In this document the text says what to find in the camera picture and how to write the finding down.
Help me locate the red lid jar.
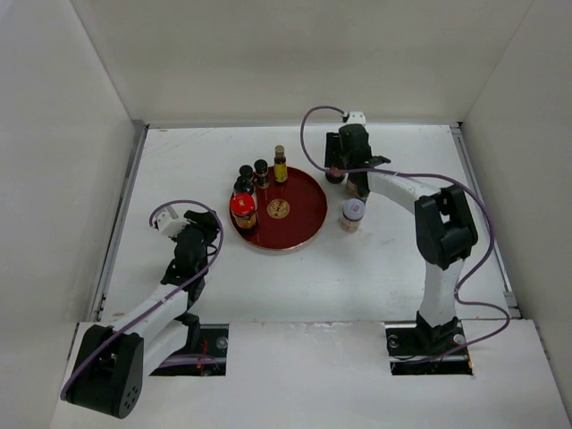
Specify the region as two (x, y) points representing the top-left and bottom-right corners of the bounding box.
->
(324, 166), (347, 184)
(230, 193), (258, 232)

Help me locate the white shaker black cap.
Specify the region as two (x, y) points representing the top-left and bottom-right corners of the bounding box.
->
(233, 176), (256, 198)

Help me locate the black cap spice bottle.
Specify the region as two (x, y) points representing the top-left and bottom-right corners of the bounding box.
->
(254, 159), (269, 189)
(239, 164), (254, 183)

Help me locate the white lid sauce jar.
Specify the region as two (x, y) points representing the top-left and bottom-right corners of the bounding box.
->
(340, 198), (366, 232)

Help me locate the yellow label brown bottle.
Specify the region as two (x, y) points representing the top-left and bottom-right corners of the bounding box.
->
(273, 145), (288, 183)

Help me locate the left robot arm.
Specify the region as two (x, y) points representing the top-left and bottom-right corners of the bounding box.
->
(60, 203), (223, 419)

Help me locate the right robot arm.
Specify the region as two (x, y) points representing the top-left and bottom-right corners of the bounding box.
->
(324, 123), (478, 354)

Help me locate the red round tray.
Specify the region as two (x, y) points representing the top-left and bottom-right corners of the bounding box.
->
(230, 167), (328, 251)

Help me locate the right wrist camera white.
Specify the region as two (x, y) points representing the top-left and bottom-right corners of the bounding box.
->
(342, 111), (366, 126)

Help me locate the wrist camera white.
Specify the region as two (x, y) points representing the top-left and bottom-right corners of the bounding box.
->
(152, 206), (188, 239)
(342, 111), (366, 126)

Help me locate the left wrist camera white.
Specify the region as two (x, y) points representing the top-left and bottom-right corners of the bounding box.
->
(152, 206), (188, 239)

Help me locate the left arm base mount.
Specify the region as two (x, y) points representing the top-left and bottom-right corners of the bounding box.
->
(150, 313), (230, 377)

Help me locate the left metal rail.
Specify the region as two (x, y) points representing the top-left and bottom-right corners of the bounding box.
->
(86, 120), (149, 322)

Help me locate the metal rail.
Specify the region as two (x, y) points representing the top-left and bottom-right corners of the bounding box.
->
(86, 120), (149, 322)
(450, 122), (522, 319)

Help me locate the right metal rail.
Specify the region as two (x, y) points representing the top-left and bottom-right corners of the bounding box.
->
(450, 122), (522, 319)

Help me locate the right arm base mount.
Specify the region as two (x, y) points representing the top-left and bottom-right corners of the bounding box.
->
(385, 314), (473, 376)

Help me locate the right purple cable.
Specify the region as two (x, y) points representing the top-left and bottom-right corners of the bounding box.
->
(299, 105), (512, 358)

